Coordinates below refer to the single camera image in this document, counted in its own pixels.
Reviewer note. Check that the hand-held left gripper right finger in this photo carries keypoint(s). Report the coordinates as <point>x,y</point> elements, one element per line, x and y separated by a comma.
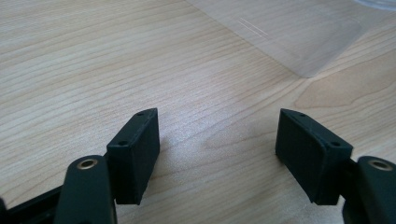
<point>314,155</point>

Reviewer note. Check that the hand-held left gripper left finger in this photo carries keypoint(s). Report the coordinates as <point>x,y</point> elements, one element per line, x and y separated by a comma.
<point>132,161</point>

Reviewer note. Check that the clear plastic sheet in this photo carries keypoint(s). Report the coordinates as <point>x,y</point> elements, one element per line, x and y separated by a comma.
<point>289,34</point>

